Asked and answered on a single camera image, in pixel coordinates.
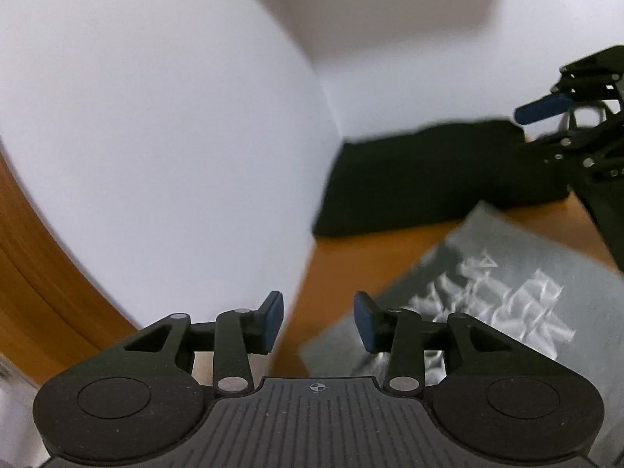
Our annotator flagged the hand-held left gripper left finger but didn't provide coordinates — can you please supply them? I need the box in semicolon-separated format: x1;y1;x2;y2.
124;291;284;395

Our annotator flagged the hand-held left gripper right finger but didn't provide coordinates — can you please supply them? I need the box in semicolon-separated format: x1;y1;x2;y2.
353;291;512;395

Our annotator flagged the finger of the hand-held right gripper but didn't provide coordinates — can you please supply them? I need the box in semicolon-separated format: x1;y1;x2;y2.
514;46;624;128
526;112;624;176

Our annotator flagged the grey sweatshirt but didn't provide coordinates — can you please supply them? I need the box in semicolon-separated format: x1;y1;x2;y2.
298;200;624;468

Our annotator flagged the black cloth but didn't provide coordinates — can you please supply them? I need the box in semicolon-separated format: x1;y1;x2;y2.
312;119;573;241

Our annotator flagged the wooden window frame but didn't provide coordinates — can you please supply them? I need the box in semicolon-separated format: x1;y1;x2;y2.
0;149;142;386

